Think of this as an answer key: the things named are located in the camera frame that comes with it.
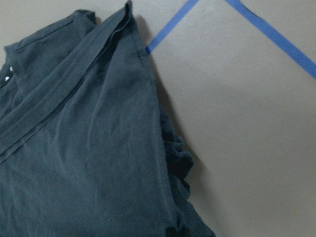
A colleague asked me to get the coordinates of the black printed t-shirt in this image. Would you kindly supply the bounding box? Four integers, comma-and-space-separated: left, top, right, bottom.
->
0, 1, 214, 237

